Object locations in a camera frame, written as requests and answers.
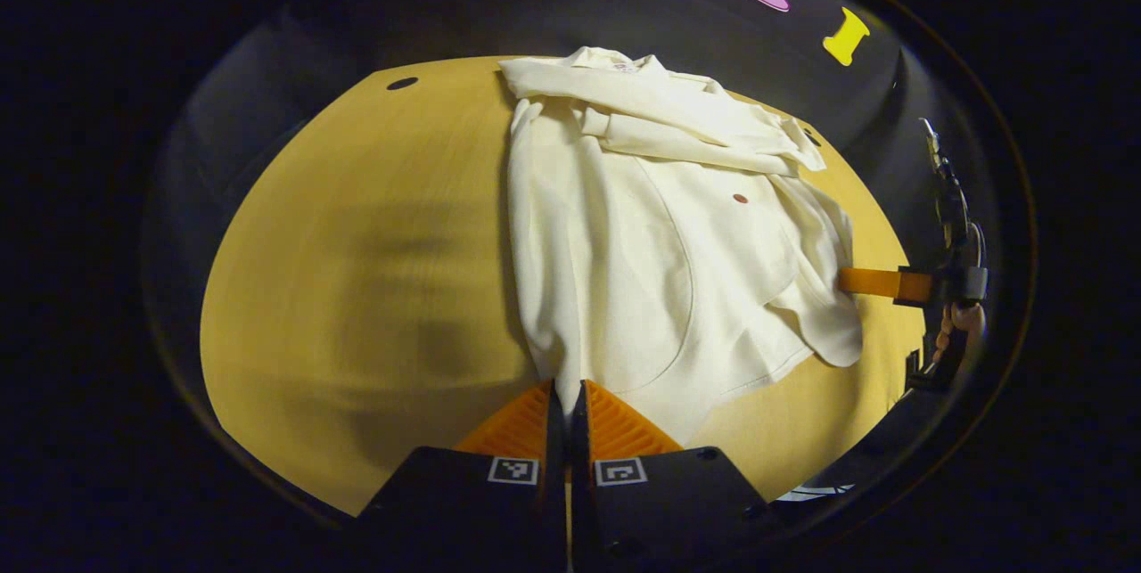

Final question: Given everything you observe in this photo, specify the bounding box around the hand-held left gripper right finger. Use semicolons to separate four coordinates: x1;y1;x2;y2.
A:
570;380;778;573

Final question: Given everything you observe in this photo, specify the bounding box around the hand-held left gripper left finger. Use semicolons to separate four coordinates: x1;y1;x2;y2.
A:
355;380;568;573

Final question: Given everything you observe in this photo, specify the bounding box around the cream white button shirt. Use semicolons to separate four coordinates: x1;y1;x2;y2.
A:
497;47;864;447

